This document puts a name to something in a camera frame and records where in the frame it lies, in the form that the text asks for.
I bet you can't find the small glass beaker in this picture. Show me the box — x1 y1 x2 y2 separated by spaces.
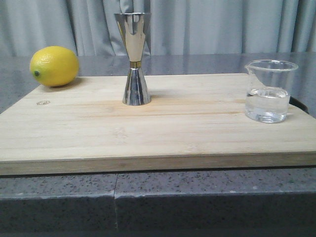
245 59 298 123

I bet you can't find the yellow lemon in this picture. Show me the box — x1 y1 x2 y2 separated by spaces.
30 46 79 87

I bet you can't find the grey curtain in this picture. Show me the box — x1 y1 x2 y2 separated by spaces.
0 0 316 56

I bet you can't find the steel hourglass jigger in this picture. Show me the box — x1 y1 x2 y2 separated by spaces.
114 13 151 106

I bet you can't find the black object behind board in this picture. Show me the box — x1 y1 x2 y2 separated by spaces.
289 96 309 114

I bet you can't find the wooden cutting board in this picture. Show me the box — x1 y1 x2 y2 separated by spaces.
0 74 316 175

